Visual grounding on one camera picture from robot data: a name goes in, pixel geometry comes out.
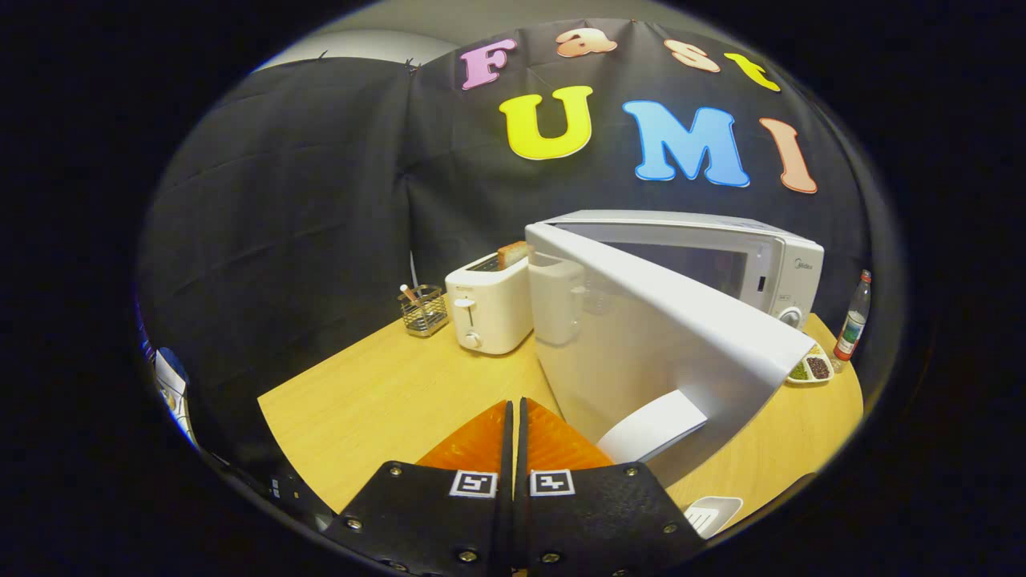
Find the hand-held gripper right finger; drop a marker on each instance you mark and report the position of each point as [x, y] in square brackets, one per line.
[601, 521]

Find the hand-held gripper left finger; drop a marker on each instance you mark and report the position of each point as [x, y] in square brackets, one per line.
[433, 521]

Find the white toaster oven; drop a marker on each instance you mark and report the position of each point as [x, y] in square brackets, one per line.
[641, 344]

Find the white pop-up toaster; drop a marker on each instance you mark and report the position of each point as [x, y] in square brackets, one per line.
[493, 312]

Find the small white ribbed plate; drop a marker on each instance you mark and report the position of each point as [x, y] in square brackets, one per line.
[712, 513]

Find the pen with orange tip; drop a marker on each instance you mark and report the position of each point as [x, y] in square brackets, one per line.
[409, 292]

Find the divided plate of beans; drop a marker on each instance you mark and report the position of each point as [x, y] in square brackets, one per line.
[811, 369]

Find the toasted bread slice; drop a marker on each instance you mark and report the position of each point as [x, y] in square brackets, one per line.
[513, 255]

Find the clear bottle with red cap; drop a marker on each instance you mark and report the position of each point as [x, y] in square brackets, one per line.
[852, 324]

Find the black backdrop cloth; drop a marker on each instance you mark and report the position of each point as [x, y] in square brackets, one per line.
[280, 216]

